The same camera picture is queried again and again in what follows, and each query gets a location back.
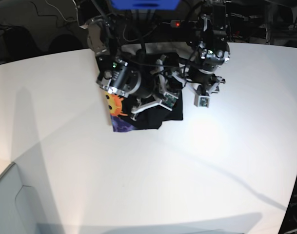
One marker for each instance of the grey plastic panel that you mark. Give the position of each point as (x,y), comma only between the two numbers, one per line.
(21,211)

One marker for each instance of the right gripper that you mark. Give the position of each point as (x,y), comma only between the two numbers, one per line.
(125,79)

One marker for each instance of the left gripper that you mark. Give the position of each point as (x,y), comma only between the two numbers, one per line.
(203,63)

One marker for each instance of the blue box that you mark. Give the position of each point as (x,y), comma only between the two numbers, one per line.
(145,4)

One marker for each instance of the black T-shirt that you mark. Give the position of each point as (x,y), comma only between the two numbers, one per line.
(120,110)

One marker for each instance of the grey power strip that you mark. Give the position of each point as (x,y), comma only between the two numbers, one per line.
(183,23)

